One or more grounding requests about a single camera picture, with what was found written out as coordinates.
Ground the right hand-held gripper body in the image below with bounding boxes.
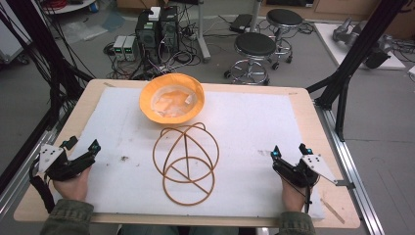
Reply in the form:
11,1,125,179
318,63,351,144
284,154,339,189

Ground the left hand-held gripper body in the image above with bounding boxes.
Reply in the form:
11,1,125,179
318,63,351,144
37,143,98,182

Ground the person's left hand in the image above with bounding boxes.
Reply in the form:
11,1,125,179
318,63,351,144
52,165,93,203

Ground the person's right hand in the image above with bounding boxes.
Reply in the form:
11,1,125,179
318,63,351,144
281,177,311,213

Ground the white foam mat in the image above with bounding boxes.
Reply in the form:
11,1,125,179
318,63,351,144
53,85,327,220

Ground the thin wooden strip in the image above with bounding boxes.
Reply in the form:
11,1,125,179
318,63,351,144
320,197,346,225

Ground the orange bucket hat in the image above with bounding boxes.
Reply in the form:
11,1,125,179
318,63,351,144
139,72,207,125

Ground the white paper stuffing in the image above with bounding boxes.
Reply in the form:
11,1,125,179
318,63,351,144
150,84,199,118

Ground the grey power supply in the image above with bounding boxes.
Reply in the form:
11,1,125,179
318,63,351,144
123,35,138,63
113,35,127,62

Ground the white floor platform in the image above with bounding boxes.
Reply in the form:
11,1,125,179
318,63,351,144
313,22,407,71

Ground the clear plastic sheet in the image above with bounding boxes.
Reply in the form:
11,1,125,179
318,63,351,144
61,12,126,45

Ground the large black round stool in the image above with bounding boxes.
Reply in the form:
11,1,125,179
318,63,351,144
223,31,278,87

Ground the black computer tower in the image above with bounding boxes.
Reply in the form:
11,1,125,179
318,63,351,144
134,11,162,64
159,5,181,55

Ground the small black round stool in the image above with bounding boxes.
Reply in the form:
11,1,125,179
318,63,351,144
265,8,305,65

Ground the round white table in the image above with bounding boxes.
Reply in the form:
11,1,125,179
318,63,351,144
41,0,100,16

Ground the flat black case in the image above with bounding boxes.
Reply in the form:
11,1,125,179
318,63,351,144
229,13,254,34

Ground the white box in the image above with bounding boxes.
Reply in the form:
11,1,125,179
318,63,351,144
148,6,162,23

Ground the black sleeved gripper cable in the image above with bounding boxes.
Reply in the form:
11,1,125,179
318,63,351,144
28,162,57,214

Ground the short aluminium rail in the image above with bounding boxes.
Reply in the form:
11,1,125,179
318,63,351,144
0,129,58,217

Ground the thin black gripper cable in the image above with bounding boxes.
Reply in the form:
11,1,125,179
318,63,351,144
277,169,313,215

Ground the grey metal bracket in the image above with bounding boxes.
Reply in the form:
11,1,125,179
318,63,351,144
335,179,356,191

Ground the long aluminium rail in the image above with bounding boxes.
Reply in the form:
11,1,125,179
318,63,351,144
313,100,387,235

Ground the black frame with cables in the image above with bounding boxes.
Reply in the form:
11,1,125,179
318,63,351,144
0,0,96,133

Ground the brown wire hat stand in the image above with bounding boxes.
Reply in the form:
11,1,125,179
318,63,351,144
152,121,220,208

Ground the black metal frame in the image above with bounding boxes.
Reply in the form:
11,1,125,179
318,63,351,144
305,0,410,142

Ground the tangle of floor cables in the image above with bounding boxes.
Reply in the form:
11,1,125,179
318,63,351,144
103,19,203,81

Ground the grey stand post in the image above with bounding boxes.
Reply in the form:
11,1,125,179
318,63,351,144
195,0,212,64

